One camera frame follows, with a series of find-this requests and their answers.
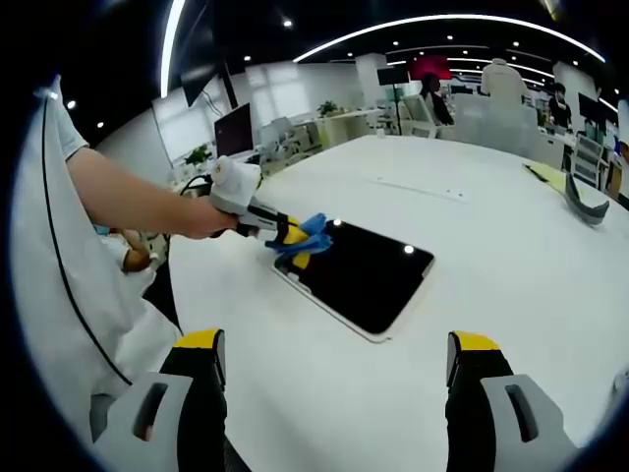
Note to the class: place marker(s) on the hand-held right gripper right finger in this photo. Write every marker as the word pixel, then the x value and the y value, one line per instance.
pixel 540 437

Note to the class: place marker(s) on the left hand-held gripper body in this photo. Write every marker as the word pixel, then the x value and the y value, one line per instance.
pixel 236 184

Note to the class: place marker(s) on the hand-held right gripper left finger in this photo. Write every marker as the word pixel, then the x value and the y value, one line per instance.
pixel 123 437

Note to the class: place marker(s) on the blue cleaning cloth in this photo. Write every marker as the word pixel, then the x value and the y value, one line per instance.
pixel 317 231

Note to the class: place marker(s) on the black tablet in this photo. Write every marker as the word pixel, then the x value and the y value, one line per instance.
pixel 363 280

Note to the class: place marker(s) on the person's left hand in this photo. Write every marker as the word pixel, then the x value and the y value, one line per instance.
pixel 209 223

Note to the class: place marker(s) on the potted green plant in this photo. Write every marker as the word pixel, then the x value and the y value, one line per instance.
pixel 327 108
pixel 198 156

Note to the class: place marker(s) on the computer monitor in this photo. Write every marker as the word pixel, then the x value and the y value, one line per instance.
pixel 233 130

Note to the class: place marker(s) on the hanging black television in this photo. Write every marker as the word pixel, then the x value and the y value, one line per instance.
pixel 196 83

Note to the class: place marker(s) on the straight ceiling light strip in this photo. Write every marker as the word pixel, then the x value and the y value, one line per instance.
pixel 169 49

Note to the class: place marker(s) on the person's white shirt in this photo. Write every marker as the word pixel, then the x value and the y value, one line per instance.
pixel 44 275

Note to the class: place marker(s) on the black monitor on stand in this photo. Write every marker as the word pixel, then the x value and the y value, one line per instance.
pixel 392 76

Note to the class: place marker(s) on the red display screen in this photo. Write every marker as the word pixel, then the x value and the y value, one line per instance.
pixel 428 66

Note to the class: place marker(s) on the grey curved plastic part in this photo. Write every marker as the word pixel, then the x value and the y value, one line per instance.
pixel 585 211

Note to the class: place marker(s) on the frosted desk partition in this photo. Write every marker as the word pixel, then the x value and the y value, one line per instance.
pixel 496 125

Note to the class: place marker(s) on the curved ceiling light strip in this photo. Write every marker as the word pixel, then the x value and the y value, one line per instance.
pixel 442 19

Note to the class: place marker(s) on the yellow paper pad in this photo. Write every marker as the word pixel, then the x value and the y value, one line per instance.
pixel 545 176

